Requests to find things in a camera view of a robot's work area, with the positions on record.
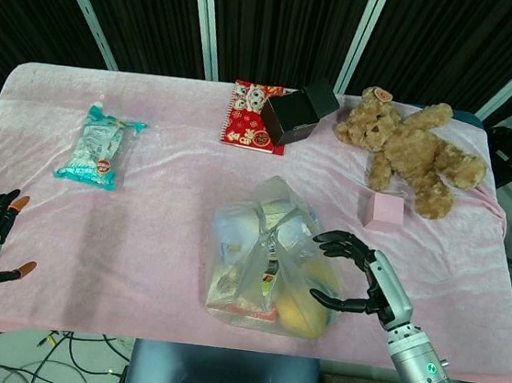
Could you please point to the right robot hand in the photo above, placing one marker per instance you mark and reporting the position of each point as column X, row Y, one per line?
column 380, row 279

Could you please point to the clear plastic grocery bag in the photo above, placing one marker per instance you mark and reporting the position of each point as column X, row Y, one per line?
column 271, row 262

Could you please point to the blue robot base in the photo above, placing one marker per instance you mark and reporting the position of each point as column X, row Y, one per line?
column 221, row 377

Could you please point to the pink cube block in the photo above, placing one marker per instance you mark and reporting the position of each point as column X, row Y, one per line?
column 384, row 211

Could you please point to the brown teddy bear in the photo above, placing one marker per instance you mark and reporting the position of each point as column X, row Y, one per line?
column 409, row 149

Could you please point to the teal snack packet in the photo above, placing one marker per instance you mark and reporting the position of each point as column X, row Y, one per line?
column 97, row 145

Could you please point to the pink velvet tablecloth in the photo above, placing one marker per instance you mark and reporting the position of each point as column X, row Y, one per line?
column 140, row 234

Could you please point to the open black box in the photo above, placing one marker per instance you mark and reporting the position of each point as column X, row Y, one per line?
column 300, row 111

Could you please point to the red spiral notebook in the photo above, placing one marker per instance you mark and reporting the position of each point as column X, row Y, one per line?
column 245, row 121

